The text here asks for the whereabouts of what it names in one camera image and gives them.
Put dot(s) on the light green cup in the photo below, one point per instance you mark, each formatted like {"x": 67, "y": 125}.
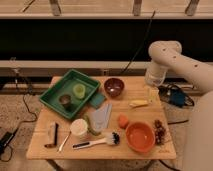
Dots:
{"x": 79, "y": 91}

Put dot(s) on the dark red bowl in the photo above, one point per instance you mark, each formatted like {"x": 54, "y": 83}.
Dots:
{"x": 114, "y": 87}

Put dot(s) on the green cucumber toy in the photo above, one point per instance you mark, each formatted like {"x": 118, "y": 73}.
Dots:
{"x": 90, "y": 129}

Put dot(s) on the yellow banana toy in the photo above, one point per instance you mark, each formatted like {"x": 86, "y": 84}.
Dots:
{"x": 138, "y": 103}

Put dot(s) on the white dish brush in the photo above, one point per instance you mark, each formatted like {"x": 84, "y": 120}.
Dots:
{"x": 112, "y": 138}

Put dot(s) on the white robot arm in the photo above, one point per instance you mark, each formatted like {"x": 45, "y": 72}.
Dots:
{"x": 198, "y": 149}

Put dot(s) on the green plastic tray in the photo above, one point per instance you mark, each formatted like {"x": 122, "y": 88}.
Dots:
{"x": 64, "y": 86}

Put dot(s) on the blue power adapter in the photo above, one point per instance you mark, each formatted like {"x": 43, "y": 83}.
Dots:
{"x": 177, "y": 98}

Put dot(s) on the white lidded cup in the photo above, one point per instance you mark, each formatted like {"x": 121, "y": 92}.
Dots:
{"x": 79, "y": 128}

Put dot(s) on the orange bowl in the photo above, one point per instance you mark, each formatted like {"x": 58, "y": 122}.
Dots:
{"x": 140, "y": 137}

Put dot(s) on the metal cup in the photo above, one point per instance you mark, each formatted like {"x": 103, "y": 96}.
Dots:
{"x": 65, "y": 101}

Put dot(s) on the wooden handled spatula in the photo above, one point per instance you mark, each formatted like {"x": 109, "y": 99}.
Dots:
{"x": 51, "y": 138}

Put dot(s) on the green sponge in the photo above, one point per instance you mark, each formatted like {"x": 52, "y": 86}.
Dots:
{"x": 97, "y": 100}

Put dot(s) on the black power brick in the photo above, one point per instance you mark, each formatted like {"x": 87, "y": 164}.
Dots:
{"x": 5, "y": 140}

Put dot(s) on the metal spoon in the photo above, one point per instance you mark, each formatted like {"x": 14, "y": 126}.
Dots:
{"x": 63, "y": 143}

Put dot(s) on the brown grape bunch toy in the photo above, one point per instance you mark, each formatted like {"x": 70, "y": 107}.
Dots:
{"x": 160, "y": 132}

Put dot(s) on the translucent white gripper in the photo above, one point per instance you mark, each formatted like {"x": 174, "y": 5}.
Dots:
{"x": 154, "y": 76}

